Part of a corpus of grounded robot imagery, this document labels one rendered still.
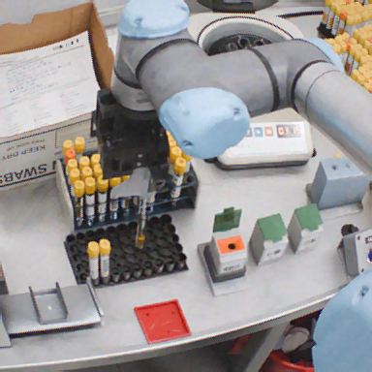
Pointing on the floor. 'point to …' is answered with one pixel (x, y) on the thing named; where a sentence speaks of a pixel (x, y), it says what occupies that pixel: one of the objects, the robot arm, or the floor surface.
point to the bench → (37, 263)
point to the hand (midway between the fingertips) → (145, 185)
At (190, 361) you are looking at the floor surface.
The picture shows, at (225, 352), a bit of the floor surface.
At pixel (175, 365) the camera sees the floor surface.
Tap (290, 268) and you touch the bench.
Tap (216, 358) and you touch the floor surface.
